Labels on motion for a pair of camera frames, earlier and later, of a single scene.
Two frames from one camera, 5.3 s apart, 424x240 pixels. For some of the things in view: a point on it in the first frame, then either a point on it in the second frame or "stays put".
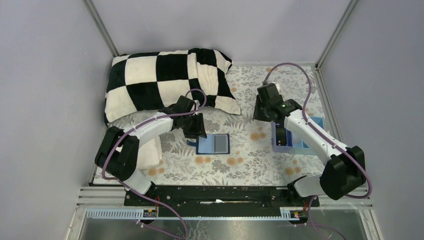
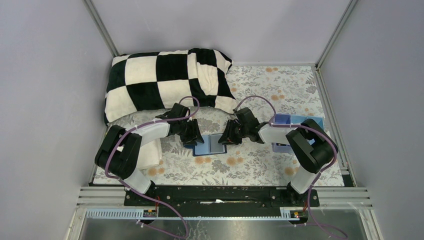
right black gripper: x=261 y=110 to x=235 y=130
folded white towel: x=150 y=154 stays put
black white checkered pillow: x=141 y=84 stays put
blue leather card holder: x=213 y=144 stays put
